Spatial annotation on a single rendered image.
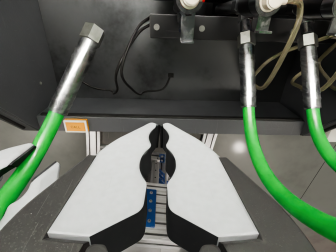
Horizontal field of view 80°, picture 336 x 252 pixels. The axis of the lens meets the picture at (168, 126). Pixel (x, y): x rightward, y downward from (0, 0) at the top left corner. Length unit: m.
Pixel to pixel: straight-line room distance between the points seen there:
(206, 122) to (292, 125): 0.21
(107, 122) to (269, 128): 0.38
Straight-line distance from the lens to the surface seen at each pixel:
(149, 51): 0.54
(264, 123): 0.52
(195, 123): 0.47
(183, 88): 0.56
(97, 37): 0.23
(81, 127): 0.49
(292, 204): 0.19
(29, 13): 0.57
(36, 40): 0.57
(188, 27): 0.24
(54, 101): 0.22
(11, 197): 0.20
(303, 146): 2.00
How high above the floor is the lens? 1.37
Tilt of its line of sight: 62 degrees down
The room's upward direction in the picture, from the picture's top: 178 degrees clockwise
